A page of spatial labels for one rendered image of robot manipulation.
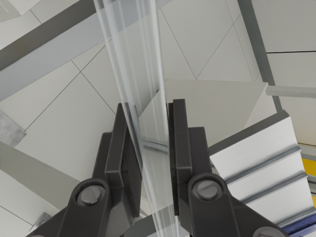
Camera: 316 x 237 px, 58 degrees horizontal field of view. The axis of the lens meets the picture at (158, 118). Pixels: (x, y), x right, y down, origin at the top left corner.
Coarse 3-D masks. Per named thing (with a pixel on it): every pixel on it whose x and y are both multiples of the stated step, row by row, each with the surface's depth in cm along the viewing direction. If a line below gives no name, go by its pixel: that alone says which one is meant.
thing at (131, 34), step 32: (96, 0) 6; (128, 0) 6; (128, 32) 7; (128, 64) 8; (160, 64) 8; (128, 96) 9; (160, 96) 9; (128, 128) 10; (160, 128) 10; (160, 160) 11; (160, 192) 13; (160, 224) 16
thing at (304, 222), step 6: (312, 216) 32; (300, 222) 32; (306, 222) 32; (312, 222) 31; (288, 228) 32; (294, 228) 32; (300, 228) 31; (306, 228) 31; (312, 228) 31; (288, 234) 32; (294, 234) 31; (300, 234) 32; (306, 234) 32
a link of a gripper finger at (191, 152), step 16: (176, 112) 11; (176, 128) 10; (192, 128) 12; (176, 144) 10; (192, 144) 11; (176, 160) 9; (192, 160) 10; (208, 160) 10; (176, 176) 9; (192, 176) 10; (176, 192) 10; (176, 208) 11; (240, 208) 9; (240, 224) 8; (256, 224) 8; (272, 224) 8
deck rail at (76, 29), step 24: (168, 0) 19; (48, 24) 23; (72, 24) 20; (96, 24) 20; (24, 48) 22; (48, 48) 20; (72, 48) 20; (0, 72) 21; (24, 72) 21; (48, 72) 21; (0, 96) 22
